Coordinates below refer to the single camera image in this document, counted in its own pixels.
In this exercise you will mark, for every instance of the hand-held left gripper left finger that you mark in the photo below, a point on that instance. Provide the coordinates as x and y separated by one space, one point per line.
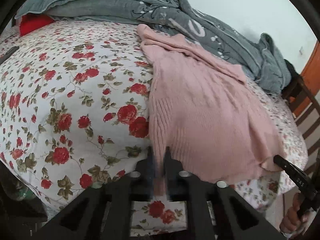
151 171

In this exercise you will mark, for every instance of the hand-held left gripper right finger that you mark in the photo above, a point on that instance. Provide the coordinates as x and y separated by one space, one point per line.
170 170

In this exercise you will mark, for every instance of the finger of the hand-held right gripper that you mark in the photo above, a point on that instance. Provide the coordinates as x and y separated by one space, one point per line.
287 166

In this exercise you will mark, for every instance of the pink knitted sweater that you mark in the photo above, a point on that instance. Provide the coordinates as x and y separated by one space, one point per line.
200 115

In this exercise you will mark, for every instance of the person's right hand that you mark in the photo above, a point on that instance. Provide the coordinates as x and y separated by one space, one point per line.
291 215

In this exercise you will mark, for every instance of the wooden bed footboard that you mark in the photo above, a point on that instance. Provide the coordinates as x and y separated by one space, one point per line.
303 97

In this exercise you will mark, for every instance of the dark cloth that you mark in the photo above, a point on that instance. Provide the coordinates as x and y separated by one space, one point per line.
290 68

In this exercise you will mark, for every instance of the orange wooden door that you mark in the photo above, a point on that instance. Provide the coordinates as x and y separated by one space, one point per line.
312 65

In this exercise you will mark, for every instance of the floral bed sheet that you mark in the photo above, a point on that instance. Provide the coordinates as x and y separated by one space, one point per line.
75 92

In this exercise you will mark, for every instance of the green object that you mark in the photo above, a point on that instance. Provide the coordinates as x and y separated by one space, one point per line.
23 194

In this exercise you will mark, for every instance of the grey printed blanket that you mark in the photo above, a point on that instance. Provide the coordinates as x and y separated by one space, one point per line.
175 12

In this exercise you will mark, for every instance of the dark flat device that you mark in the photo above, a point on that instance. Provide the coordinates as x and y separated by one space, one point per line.
9 54

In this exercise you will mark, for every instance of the red pillow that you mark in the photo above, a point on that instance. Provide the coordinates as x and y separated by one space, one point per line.
32 24

